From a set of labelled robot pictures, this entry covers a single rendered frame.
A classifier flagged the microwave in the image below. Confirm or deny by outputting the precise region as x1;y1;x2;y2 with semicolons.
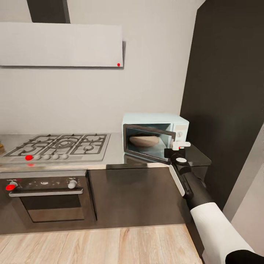
122;112;189;165

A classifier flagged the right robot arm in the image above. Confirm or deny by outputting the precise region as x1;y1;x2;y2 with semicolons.
164;142;264;264

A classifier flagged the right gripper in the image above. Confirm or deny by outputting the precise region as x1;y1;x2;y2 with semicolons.
164;148;186;159

